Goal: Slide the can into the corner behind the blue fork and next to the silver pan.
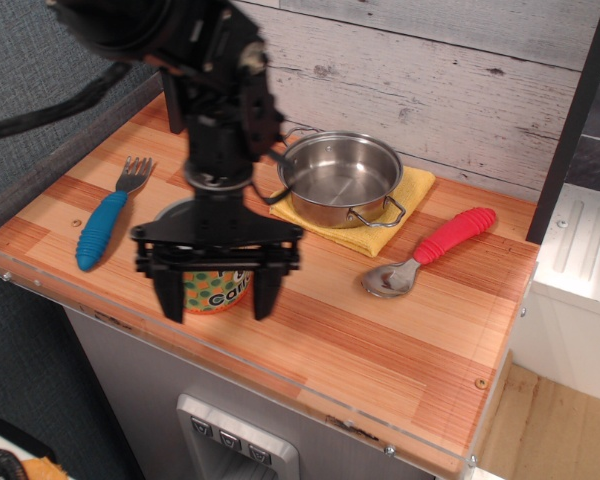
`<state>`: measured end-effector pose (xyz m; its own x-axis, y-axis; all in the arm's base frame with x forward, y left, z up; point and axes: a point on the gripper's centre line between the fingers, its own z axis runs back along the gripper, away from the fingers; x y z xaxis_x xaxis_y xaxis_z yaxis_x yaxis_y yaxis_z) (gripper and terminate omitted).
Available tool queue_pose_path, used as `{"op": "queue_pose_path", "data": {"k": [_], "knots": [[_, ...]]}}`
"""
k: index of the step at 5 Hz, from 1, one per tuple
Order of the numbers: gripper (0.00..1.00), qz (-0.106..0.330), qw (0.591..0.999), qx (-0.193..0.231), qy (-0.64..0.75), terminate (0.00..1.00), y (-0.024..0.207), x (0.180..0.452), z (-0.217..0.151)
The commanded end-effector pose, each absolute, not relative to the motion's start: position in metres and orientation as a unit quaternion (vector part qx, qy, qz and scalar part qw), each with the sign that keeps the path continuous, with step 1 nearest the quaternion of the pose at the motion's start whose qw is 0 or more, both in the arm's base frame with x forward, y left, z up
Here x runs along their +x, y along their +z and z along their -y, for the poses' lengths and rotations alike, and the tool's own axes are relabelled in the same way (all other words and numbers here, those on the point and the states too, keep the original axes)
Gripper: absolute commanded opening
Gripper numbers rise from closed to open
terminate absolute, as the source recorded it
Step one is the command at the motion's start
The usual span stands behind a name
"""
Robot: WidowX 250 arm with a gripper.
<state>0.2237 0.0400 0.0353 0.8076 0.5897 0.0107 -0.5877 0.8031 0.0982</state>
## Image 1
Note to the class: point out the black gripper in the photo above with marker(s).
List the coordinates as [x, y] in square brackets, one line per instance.
[214, 231]

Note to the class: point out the peas and carrots can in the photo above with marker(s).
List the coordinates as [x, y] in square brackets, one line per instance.
[205, 291]

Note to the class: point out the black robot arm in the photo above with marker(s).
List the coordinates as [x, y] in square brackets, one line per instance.
[214, 61]

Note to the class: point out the orange black object corner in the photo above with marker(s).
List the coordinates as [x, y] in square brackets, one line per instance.
[24, 457]

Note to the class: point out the grey toy fridge cabinet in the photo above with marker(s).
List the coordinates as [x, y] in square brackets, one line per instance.
[144, 383]

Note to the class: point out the stainless steel pot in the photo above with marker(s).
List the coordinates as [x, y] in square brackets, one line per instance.
[342, 179]

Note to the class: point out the silver dispenser panel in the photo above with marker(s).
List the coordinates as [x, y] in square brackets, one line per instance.
[230, 442]

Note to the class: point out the yellow cloth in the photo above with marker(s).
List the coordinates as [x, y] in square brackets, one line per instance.
[369, 241]

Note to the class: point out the white toy sink unit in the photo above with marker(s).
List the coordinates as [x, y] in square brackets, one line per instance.
[557, 333]

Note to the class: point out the blue handled fork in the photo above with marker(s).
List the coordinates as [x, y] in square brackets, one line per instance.
[95, 236]

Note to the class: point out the red handled spoon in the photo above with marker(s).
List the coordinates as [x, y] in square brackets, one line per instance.
[393, 280]

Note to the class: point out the left black post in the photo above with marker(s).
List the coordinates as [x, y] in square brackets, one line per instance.
[176, 97]

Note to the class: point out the black post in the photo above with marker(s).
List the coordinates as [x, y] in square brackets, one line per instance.
[574, 124]
[176, 97]

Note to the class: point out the right black post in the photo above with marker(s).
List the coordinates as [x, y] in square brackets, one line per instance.
[574, 124]

